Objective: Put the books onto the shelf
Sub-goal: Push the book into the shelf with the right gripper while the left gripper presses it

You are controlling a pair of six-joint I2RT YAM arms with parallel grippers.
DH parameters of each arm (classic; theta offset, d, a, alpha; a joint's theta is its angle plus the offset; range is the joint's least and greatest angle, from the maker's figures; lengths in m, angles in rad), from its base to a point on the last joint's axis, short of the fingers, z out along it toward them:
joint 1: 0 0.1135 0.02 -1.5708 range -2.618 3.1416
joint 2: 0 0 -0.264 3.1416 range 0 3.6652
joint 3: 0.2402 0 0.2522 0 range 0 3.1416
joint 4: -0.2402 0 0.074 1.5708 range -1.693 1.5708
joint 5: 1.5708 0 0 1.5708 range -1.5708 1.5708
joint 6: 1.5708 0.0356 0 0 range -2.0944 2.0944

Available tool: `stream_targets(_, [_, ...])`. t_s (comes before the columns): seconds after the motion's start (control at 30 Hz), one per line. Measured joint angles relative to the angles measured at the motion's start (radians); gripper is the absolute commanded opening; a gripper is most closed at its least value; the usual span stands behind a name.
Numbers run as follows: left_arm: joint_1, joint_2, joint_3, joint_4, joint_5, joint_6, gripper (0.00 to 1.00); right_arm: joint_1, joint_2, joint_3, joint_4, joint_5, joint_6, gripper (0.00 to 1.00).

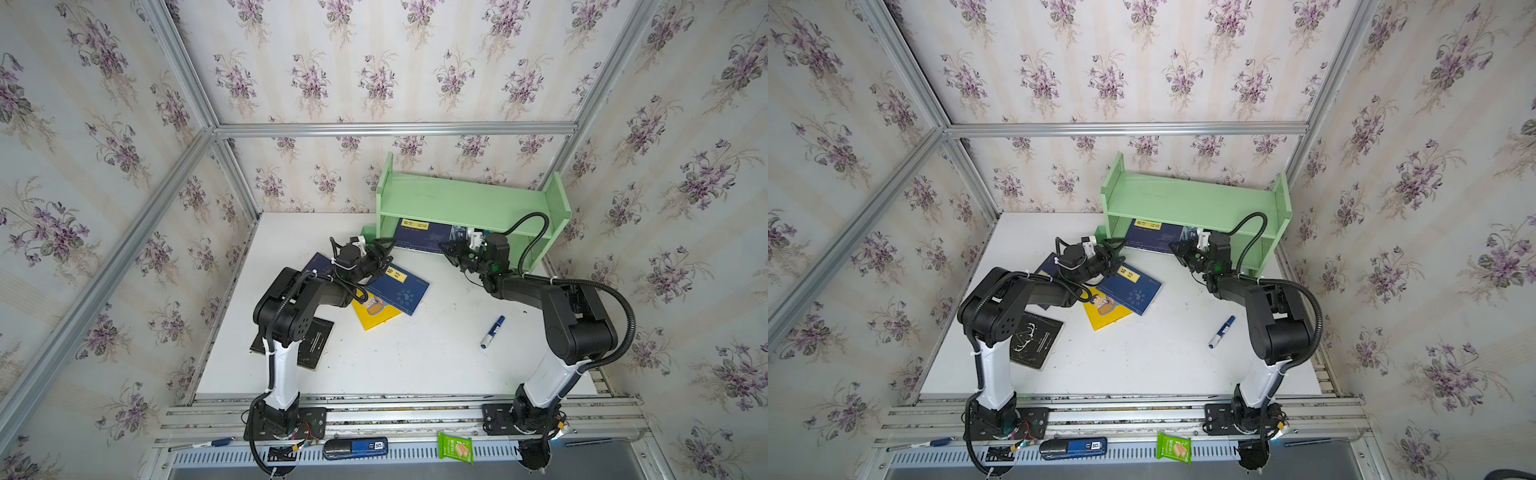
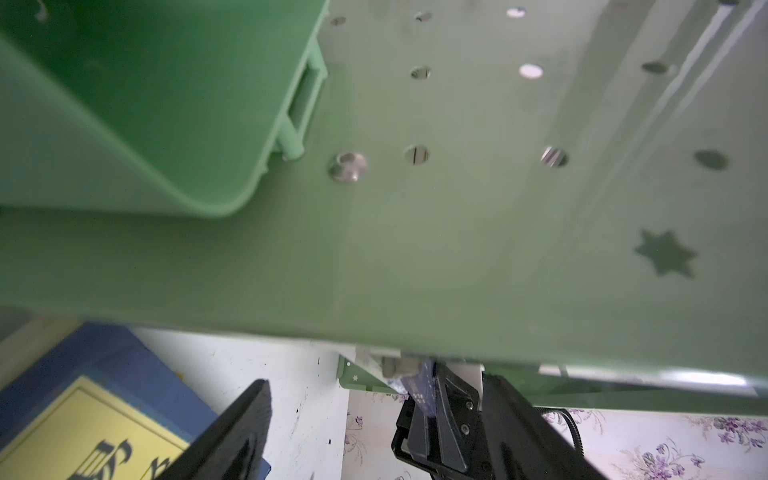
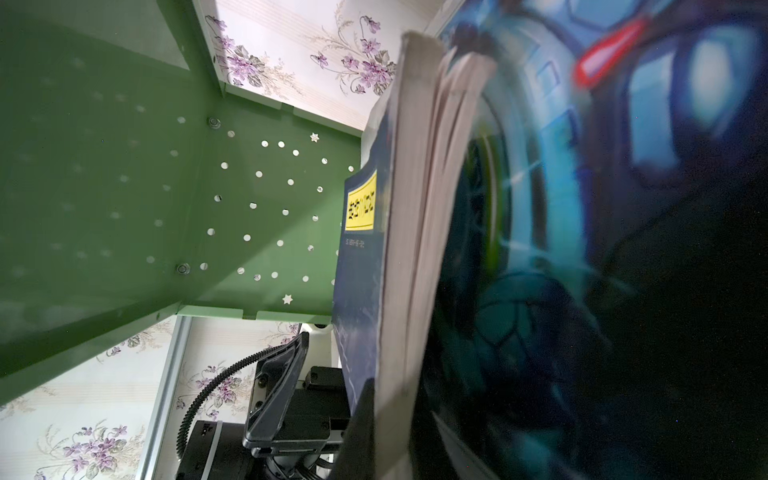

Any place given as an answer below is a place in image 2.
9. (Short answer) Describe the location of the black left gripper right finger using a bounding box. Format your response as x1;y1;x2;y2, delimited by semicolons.
482;374;605;480

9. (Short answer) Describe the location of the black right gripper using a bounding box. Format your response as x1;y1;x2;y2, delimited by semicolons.
391;362;495;479

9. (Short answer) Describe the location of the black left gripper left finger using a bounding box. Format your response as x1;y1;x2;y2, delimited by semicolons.
159;379;272;480

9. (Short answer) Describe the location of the dark blue thick book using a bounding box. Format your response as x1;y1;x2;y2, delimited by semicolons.
0;321;272;480

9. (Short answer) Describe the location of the green wooden bookshelf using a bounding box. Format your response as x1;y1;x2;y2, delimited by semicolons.
1;1;767;415

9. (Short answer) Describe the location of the green pen holder cup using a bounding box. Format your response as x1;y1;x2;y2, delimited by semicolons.
1;1;328;218

